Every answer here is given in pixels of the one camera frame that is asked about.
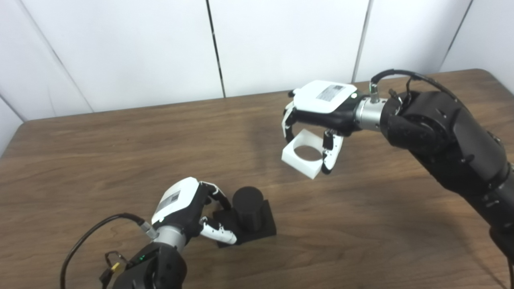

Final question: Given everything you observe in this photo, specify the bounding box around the black peg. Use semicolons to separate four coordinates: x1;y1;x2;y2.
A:
213;186;277;248

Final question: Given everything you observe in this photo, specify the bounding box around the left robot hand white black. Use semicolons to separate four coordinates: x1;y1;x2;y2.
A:
151;177;238;252

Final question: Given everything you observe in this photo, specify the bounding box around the white square piece with hole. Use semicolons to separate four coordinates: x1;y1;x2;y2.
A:
281;128;326;179

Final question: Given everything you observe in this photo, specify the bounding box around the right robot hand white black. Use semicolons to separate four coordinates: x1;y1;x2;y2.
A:
281;80;388;175

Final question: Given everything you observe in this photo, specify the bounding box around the thick black right wrist cable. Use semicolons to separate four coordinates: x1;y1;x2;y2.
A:
369;69;460;103

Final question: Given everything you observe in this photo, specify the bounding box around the thick black wrist cable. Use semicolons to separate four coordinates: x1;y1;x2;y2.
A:
60;213;155;289
369;69;460;103

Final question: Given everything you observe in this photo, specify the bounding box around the thick black left wrist cable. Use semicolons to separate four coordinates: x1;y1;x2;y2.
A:
60;213;155;289

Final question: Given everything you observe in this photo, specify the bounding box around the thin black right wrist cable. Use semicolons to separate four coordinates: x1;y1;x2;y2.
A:
388;78;414;99

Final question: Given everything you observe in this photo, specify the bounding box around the thin cable with yellow connector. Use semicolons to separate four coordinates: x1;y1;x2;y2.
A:
98;251;129;287

